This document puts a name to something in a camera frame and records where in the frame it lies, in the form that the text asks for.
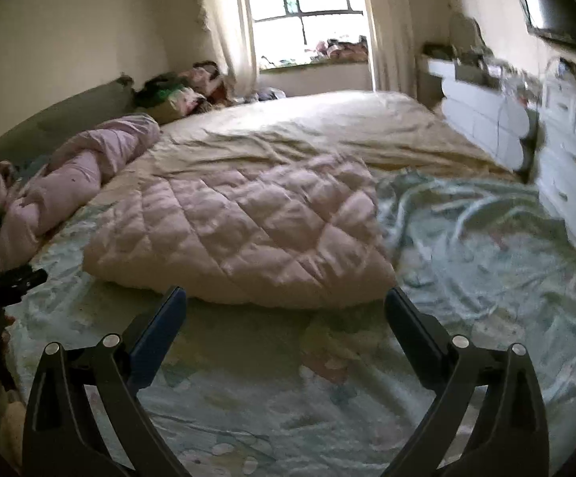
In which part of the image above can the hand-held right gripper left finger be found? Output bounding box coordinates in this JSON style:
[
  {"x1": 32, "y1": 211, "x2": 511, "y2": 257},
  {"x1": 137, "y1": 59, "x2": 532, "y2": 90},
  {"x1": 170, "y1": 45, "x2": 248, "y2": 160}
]
[{"x1": 22, "y1": 285, "x2": 192, "y2": 477}]

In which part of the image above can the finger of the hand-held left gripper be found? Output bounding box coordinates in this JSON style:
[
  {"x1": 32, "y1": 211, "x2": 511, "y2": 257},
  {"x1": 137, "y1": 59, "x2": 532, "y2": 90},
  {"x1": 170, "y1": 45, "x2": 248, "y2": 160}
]
[{"x1": 2, "y1": 267, "x2": 49, "y2": 293}]

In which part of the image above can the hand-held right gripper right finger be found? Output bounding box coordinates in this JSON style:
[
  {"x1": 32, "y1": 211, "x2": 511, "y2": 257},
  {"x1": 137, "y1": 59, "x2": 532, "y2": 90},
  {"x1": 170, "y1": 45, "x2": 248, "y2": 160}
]
[{"x1": 380, "y1": 285, "x2": 550, "y2": 477}]

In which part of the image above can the pink quilted jacket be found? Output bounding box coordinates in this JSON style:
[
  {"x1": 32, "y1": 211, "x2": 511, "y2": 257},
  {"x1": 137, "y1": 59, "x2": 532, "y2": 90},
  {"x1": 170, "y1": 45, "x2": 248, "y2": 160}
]
[{"x1": 83, "y1": 153, "x2": 397, "y2": 309}]

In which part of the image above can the pile of clothes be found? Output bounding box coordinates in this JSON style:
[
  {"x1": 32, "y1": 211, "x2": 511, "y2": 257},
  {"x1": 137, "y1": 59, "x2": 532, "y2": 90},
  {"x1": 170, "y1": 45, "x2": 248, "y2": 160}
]
[{"x1": 134, "y1": 62, "x2": 234, "y2": 121}]

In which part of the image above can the light blue printed blanket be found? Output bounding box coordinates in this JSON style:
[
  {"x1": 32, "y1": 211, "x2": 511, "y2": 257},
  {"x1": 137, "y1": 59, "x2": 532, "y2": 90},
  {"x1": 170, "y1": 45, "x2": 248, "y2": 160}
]
[{"x1": 4, "y1": 169, "x2": 576, "y2": 477}]

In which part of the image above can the pink rolled comforter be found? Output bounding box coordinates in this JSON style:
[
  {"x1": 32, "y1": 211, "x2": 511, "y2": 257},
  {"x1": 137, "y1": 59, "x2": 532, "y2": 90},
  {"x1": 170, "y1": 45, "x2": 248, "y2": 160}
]
[{"x1": 0, "y1": 113, "x2": 162, "y2": 279}]

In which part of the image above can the grey-green headboard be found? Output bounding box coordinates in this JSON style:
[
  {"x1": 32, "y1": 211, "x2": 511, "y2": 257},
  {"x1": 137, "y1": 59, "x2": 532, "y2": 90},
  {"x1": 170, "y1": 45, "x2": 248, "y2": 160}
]
[{"x1": 0, "y1": 77, "x2": 136, "y2": 175}]

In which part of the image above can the bed with beige sheet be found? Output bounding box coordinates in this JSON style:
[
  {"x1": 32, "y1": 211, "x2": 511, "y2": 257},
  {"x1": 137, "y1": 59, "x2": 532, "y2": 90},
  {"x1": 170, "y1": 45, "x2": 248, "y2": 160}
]
[{"x1": 0, "y1": 90, "x2": 576, "y2": 477}]

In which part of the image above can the white dresser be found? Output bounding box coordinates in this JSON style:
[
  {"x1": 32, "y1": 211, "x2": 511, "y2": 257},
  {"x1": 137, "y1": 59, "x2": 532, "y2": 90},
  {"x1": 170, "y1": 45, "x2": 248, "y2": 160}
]
[{"x1": 537, "y1": 74, "x2": 576, "y2": 249}]

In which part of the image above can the clutter on windowsill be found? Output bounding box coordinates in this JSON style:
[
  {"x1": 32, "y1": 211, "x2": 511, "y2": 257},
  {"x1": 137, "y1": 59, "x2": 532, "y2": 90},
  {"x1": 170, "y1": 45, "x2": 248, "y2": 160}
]
[{"x1": 308, "y1": 35, "x2": 371, "y2": 64}]

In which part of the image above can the grey chair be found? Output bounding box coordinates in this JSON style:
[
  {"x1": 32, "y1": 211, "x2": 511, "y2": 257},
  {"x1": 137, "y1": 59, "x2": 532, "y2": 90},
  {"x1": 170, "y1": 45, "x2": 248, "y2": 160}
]
[{"x1": 447, "y1": 12, "x2": 484, "y2": 56}]

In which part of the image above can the cream curtain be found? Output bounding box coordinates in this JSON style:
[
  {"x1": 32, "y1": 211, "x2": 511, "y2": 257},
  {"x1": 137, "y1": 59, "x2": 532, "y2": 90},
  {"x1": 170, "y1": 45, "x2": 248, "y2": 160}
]
[
  {"x1": 196, "y1": 0, "x2": 260, "y2": 97},
  {"x1": 358, "y1": 0, "x2": 418, "y2": 95}
]

